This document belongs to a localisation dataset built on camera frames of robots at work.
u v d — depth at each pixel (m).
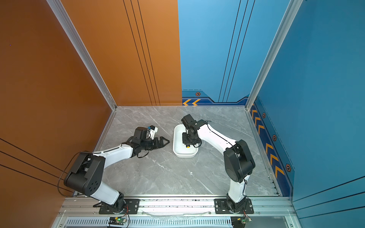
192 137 0.73
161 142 0.81
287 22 0.74
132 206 0.73
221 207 0.72
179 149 0.95
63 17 0.73
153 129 0.85
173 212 0.73
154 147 0.81
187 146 0.85
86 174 0.45
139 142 0.73
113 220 0.72
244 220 0.69
